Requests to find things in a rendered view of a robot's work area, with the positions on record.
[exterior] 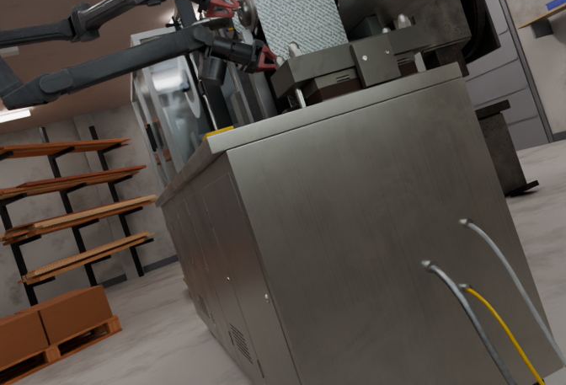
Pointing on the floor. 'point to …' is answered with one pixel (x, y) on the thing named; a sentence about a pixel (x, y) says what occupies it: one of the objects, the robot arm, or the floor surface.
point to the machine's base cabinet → (361, 251)
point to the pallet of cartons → (54, 330)
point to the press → (509, 177)
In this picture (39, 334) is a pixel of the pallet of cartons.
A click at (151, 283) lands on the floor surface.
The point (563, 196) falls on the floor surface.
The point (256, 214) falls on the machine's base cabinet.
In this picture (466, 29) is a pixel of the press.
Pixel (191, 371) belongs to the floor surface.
